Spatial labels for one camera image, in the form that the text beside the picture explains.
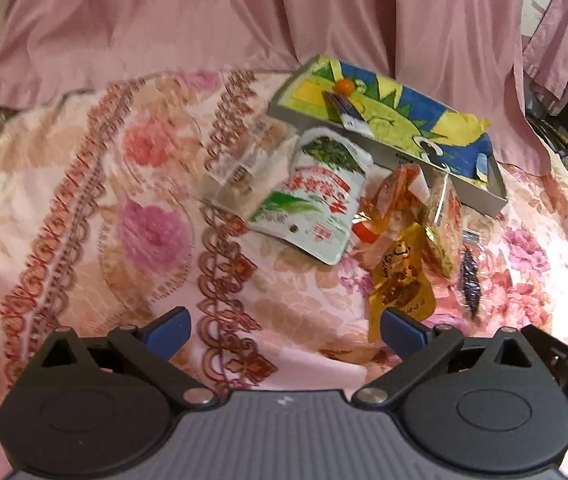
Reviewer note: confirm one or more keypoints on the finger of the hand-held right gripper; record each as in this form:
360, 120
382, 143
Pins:
543, 347

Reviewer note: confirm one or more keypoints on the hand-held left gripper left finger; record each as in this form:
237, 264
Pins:
169, 332

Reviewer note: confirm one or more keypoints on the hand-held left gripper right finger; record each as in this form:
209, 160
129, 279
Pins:
403, 332

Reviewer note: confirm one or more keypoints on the gold foil snack packet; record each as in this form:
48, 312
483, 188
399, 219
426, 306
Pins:
443, 225

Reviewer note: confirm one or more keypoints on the orange snack packet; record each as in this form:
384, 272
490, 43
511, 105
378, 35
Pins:
393, 200

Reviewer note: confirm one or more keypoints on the white green snack pouch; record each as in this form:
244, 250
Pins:
309, 195

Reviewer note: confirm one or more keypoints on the grey box with colourful lining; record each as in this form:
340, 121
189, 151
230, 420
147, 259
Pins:
403, 110

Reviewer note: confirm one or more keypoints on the yellow brown snack pouch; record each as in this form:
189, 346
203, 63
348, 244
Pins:
403, 275

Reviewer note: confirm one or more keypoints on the small dark snack packet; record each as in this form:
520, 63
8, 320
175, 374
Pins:
468, 280

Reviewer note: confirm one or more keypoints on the floral pink blanket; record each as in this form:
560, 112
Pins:
114, 220

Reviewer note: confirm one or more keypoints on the small blue white packet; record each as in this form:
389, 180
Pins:
346, 110

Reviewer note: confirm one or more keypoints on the pink curtain cloth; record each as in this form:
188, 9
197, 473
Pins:
214, 25

